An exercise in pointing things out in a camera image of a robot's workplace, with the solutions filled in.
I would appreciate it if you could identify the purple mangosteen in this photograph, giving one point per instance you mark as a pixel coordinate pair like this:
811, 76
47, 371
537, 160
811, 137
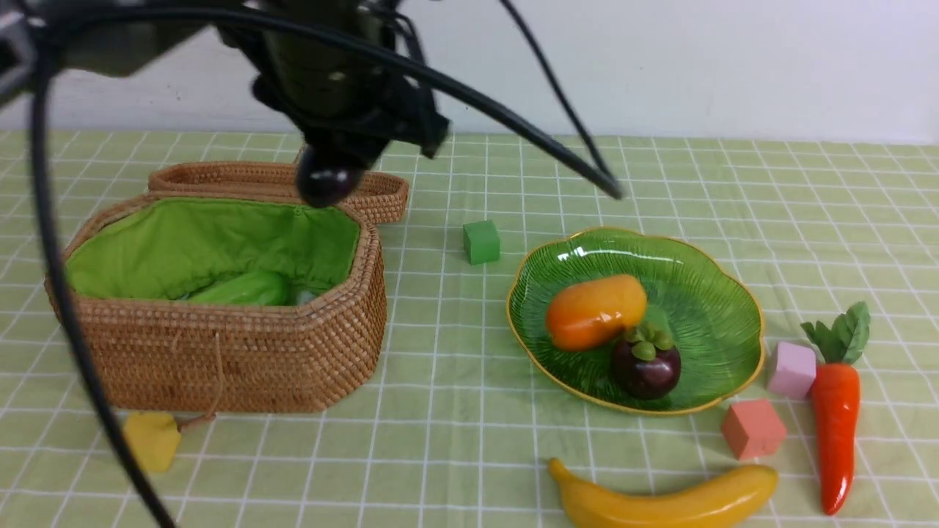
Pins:
645, 362

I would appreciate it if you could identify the woven wicker basket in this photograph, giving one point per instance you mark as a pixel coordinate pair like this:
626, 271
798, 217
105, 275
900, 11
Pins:
131, 265

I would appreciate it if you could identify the green checkered tablecloth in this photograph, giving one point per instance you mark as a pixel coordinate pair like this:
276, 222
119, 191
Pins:
456, 424

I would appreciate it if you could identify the pink foam cube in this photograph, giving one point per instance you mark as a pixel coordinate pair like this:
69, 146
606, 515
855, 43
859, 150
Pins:
792, 371

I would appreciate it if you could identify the green foam cube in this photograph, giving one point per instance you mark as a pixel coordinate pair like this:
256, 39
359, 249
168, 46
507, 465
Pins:
481, 242

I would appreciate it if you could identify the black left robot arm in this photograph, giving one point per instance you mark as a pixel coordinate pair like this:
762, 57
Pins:
118, 38

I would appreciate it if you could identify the yellow foam cube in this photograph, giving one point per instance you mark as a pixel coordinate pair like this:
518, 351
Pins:
153, 438

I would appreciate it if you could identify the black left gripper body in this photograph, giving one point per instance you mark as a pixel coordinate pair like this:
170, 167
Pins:
348, 108

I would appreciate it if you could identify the dark purple eggplant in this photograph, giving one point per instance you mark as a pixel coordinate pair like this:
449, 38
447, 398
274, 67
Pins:
326, 175

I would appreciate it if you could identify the orange mango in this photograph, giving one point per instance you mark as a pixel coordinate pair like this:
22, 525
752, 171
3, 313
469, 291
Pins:
591, 313

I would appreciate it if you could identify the woven wicker basket lid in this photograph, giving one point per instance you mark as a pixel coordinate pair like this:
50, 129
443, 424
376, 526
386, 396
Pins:
380, 198

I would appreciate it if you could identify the red carrot with leaves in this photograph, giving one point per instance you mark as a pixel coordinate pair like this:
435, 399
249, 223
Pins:
835, 397

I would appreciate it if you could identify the green chayote gourd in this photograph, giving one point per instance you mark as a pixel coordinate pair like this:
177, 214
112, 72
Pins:
252, 288

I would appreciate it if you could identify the salmon foam cube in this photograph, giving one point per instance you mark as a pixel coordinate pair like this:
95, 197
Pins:
753, 429

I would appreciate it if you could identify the green glass leaf plate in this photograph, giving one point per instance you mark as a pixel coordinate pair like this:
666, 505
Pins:
716, 323

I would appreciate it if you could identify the yellow banana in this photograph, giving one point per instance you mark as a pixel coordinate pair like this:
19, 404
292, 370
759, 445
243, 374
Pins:
724, 501

